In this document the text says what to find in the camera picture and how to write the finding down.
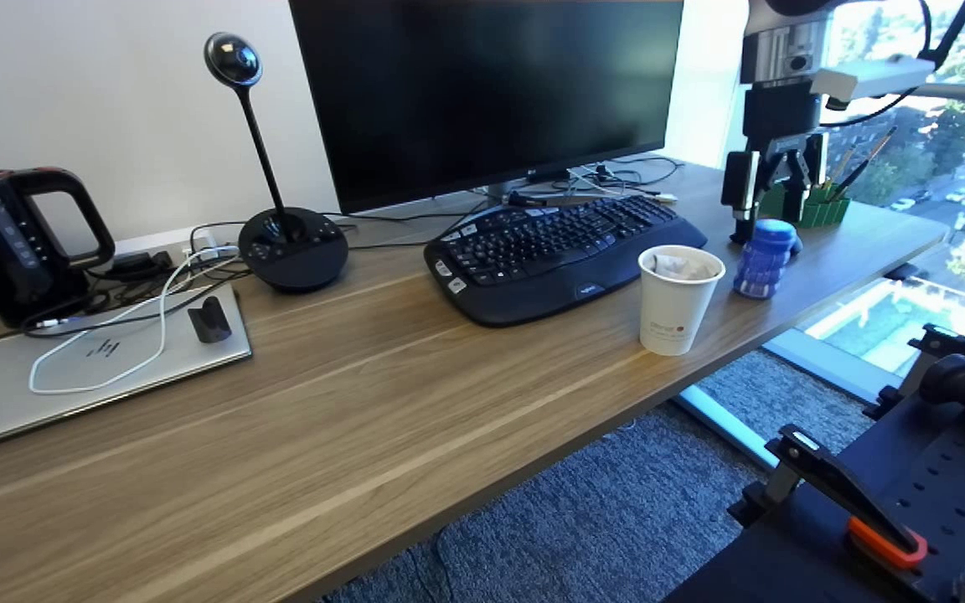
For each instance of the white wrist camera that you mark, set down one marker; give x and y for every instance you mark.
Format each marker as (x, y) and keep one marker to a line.
(869, 78)

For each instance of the green pen holder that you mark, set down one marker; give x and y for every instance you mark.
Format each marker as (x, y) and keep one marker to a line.
(822, 207)

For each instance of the black computer monitor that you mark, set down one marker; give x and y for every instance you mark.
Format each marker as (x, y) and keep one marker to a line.
(437, 95)

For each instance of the black electric kettle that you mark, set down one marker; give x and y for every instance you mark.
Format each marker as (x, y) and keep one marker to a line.
(39, 276)

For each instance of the black perforated robot cart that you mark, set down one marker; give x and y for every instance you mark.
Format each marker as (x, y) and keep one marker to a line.
(909, 459)

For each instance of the silver laptop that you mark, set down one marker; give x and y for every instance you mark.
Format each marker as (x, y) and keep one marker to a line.
(46, 379)

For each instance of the black conference webcam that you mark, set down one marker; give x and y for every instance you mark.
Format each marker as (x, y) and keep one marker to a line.
(289, 249)

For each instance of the blue plastic bottle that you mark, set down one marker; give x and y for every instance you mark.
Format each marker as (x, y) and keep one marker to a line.
(765, 259)

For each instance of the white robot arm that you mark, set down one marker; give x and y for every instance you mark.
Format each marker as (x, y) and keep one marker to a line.
(781, 43)

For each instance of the orange black clamp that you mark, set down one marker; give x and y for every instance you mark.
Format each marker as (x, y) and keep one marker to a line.
(802, 459)

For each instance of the white paper cup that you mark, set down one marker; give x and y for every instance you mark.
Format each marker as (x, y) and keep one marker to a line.
(673, 294)

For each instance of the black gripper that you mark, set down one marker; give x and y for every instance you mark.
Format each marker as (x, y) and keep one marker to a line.
(781, 120)

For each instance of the black computer keyboard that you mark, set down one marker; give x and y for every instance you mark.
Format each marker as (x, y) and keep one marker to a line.
(515, 267)

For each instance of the small black adapter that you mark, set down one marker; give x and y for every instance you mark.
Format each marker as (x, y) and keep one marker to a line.
(208, 320)

